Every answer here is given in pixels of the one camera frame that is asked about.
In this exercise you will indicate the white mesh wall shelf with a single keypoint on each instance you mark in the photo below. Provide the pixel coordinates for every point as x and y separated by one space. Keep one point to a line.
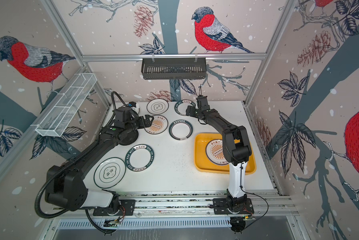
59 117

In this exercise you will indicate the white plate grey emblem front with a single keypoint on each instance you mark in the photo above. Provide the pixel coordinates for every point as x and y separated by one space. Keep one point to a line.
109 173

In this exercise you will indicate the orange sunburst plate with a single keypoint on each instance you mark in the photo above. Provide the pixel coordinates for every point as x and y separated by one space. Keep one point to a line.
214 152
158 126

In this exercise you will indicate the white plate grey emblem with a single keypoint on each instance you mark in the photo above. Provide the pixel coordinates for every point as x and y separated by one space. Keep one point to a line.
109 173
157 106

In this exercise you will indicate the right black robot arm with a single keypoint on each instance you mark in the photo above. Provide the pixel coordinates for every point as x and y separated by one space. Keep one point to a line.
236 149

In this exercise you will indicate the white plate grey emblem back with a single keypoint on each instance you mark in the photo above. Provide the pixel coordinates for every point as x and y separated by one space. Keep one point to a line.
157 106

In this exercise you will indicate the black wire wall basket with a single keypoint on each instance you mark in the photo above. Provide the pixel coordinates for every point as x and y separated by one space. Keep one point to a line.
174 69

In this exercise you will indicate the yellow plastic bin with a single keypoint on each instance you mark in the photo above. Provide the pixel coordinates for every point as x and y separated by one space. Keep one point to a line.
201 162

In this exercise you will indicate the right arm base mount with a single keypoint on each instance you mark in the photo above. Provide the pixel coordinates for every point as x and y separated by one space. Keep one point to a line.
229 206

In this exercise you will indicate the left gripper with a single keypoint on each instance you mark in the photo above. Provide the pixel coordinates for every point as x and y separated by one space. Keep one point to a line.
148 123

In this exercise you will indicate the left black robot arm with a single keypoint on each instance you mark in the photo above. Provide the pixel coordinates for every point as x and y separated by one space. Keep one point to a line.
65 190

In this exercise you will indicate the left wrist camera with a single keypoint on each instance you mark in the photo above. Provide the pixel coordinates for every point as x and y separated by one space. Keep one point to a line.
134 106

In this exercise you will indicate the dark green rim plate back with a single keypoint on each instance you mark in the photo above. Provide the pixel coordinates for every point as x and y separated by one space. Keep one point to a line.
181 106

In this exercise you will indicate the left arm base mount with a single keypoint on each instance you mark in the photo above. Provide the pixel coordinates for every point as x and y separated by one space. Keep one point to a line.
117 208

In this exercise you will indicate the small black plate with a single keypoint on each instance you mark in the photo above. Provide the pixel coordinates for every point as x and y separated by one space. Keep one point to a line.
129 138

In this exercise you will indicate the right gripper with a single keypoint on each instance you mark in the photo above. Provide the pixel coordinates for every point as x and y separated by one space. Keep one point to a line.
194 110

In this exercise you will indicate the green lettered rim plate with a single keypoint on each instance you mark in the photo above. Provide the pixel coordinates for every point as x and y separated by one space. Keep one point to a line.
139 158

